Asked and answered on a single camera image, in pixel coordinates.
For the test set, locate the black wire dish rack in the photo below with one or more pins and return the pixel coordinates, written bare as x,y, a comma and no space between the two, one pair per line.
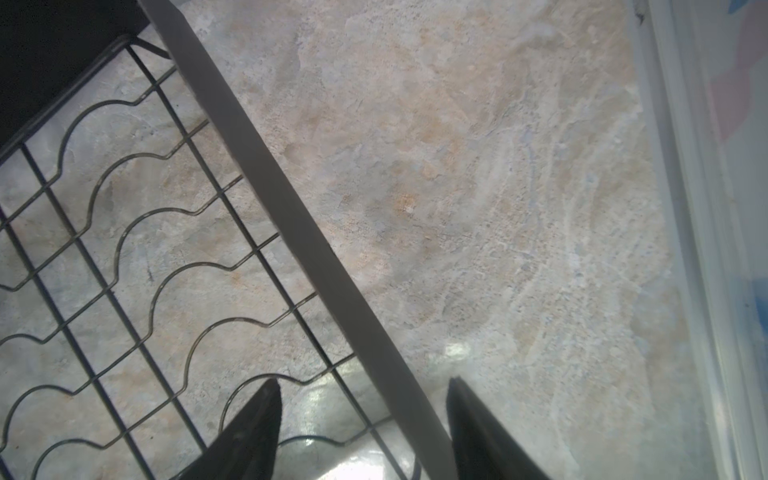
158,267

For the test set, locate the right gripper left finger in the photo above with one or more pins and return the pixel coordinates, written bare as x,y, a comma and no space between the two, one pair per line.
246,448

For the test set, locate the right corner aluminium profile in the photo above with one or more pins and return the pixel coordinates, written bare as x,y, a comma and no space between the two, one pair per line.
702,79

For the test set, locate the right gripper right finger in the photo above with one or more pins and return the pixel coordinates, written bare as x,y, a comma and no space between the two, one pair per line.
483,449

